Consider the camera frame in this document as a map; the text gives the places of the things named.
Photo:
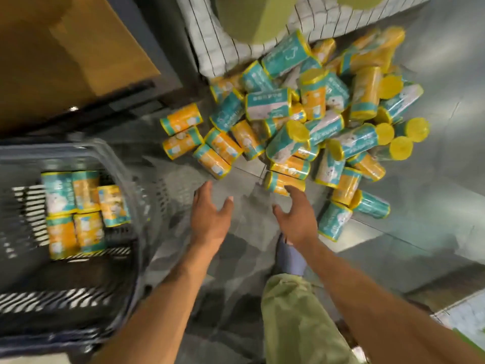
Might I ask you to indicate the person's right hand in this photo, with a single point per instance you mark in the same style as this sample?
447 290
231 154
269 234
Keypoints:
299 225

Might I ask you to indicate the person's left hand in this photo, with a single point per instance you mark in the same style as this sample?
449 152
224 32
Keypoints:
206 223

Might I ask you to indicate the person's right thumb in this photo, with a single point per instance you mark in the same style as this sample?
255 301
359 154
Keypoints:
279 216

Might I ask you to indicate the person's left thumb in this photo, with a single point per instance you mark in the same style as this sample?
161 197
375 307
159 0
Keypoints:
226 209

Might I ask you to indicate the person's left forearm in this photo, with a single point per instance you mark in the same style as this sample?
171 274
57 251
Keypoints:
163 310

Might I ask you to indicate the person's right forearm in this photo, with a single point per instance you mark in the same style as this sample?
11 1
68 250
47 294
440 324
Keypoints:
375 314

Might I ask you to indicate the pile of pet food cans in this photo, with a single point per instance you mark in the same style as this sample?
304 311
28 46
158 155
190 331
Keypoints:
288 121

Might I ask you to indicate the green trouser leg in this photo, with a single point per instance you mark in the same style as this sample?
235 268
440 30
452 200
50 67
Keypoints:
299 322

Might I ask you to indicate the orange pet food can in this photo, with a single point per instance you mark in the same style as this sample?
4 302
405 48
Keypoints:
86 191
90 231
62 236
113 206

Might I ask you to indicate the dark blue plastic basket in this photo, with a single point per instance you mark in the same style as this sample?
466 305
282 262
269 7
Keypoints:
125 261

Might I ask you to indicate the teal pet food can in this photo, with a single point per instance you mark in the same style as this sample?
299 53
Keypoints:
58 193

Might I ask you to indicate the white grid pattern cushion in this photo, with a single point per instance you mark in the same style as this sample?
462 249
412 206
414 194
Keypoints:
212 37

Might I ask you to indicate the large green round stool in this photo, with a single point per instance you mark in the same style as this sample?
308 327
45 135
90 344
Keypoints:
254 17

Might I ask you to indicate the white patterned mat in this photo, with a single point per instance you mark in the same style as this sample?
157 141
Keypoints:
464 314

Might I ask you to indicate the small green round stool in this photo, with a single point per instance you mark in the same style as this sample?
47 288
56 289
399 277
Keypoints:
360 0

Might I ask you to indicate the brown wooden cabinet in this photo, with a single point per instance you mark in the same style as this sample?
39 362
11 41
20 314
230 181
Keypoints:
57 53

